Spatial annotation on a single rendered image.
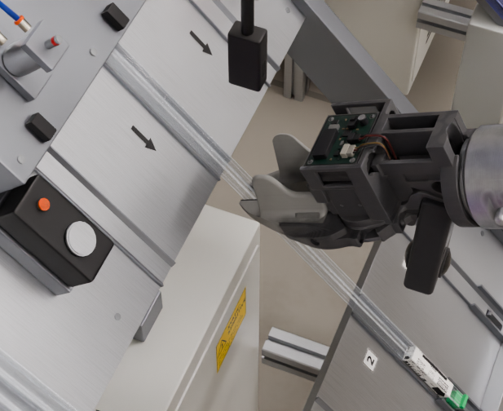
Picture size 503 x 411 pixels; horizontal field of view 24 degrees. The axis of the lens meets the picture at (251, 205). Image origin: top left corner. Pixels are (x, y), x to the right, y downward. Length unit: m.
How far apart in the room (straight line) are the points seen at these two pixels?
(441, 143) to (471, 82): 0.59
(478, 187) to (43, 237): 0.30
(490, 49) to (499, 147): 0.55
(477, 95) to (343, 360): 0.49
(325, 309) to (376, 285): 0.98
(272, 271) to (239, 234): 0.72
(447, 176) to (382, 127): 0.06
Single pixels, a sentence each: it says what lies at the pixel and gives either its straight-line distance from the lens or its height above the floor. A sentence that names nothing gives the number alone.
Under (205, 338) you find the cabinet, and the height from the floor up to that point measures 0.61.
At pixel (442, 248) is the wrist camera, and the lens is 0.91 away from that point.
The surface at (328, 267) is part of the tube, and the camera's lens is 1.02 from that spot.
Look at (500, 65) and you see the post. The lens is 1.38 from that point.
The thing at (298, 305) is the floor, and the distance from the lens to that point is 2.06.
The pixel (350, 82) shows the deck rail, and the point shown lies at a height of 0.92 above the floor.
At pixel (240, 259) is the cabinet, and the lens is 1.36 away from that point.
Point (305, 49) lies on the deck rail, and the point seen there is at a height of 0.95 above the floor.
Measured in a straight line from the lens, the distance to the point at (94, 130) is 0.90.
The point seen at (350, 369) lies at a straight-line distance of 1.04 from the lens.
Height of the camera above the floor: 1.75
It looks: 54 degrees down
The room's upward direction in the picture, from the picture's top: straight up
